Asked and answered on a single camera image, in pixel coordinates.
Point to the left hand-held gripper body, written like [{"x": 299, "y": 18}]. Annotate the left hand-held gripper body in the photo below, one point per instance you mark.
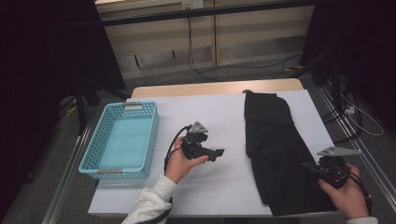
[{"x": 194, "y": 151}]

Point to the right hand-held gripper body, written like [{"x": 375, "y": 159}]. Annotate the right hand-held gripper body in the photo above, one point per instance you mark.
[{"x": 334, "y": 171}]

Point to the black pants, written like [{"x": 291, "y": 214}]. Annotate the black pants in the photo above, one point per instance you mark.
[{"x": 274, "y": 140}]

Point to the light blue plastic basket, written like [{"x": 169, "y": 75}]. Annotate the light blue plastic basket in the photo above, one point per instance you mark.
[{"x": 124, "y": 140}]

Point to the person's left hand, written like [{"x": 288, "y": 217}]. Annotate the person's left hand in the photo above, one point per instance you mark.
[{"x": 179, "y": 166}]

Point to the person's right hand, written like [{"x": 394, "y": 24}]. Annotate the person's right hand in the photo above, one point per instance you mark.
[{"x": 350, "y": 199}]

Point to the white table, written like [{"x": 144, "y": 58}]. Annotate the white table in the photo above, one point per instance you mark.
[{"x": 218, "y": 109}]

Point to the light wooden table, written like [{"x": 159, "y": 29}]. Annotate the light wooden table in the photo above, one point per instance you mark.
[{"x": 186, "y": 88}]

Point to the white power plug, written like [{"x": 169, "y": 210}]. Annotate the white power plug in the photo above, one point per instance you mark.
[{"x": 349, "y": 109}]

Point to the black stand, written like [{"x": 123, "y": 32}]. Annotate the black stand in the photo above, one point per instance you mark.
[
  {"x": 334, "y": 81},
  {"x": 81, "y": 109}
]

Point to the beige low cabinet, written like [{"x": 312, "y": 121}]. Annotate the beige low cabinet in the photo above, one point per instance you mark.
[{"x": 249, "y": 40}]

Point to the black metal bar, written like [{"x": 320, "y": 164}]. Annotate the black metal bar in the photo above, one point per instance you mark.
[{"x": 202, "y": 12}]

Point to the large black curtain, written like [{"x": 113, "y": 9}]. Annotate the large black curtain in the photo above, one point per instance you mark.
[{"x": 37, "y": 77}]

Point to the metal floor rail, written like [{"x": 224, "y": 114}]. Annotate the metal floor rail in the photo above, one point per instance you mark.
[
  {"x": 367, "y": 165},
  {"x": 67, "y": 174}
]

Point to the white wall socket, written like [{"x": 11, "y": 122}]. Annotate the white wall socket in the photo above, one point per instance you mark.
[{"x": 193, "y": 3}]

